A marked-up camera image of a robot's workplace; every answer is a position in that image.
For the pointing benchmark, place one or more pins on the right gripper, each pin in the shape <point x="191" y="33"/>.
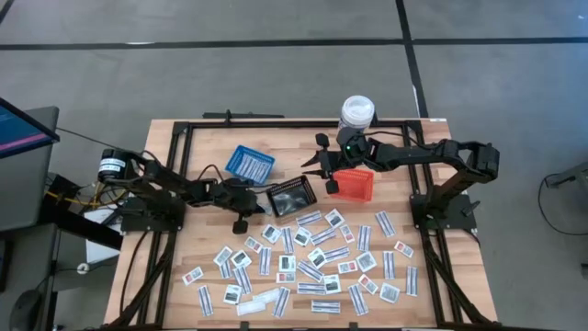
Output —
<point x="351" y="149"/>

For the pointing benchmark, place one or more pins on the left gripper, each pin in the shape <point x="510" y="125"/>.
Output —
<point x="232" y="197"/>

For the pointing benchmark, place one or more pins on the orange plastic basket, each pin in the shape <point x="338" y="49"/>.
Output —
<point x="356" y="186"/>

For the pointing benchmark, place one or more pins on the blue striped fabric bandage packet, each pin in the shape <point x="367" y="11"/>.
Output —
<point x="311" y="288"/>
<point x="336" y="254"/>
<point x="364" y="238"/>
<point x="225" y="271"/>
<point x="325" y="306"/>
<point x="265" y="261"/>
<point x="412" y="281"/>
<point x="266" y="169"/>
<point x="389" y="265"/>
<point x="252" y="166"/>
<point x="242" y="279"/>
<point x="308" y="218"/>
<point x="259" y="169"/>
<point x="281" y="302"/>
<point x="358" y="299"/>
<point x="385" y="224"/>
<point x="242" y="163"/>
<point x="205" y="300"/>
<point x="287" y="240"/>
<point x="323" y="236"/>
<point x="310" y="270"/>

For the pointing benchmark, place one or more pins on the black plastic basket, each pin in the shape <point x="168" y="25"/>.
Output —
<point x="291" y="197"/>

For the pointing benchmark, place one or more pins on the blue plastic basket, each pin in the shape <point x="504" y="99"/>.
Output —
<point x="233" y="158"/>

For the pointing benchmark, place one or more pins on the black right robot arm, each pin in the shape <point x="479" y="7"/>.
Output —
<point x="413" y="156"/>

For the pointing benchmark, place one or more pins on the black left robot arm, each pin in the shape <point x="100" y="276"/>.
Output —
<point x="156" y="181"/>

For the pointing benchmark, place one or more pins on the Lysol wipes canister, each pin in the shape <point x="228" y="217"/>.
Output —
<point x="357" y="111"/>

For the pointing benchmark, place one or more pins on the plain white bandage packet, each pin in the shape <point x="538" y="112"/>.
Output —
<point x="251" y="307"/>
<point x="266" y="295"/>

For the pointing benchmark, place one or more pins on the white paper box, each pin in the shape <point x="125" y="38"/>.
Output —
<point x="98" y="248"/>

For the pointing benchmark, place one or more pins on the black stand leg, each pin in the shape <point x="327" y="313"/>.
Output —
<point x="78" y="225"/>

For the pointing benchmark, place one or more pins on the small white roll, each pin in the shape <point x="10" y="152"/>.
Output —
<point x="82" y="269"/>

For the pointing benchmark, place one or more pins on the computer monitor blue screen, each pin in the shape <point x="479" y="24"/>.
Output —
<point x="23" y="131"/>

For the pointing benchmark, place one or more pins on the grey stand leg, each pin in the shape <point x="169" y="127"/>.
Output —
<point x="569" y="177"/>

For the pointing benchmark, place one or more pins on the black computer mouse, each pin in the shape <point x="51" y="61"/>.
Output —
<point x="25" y="312"/>

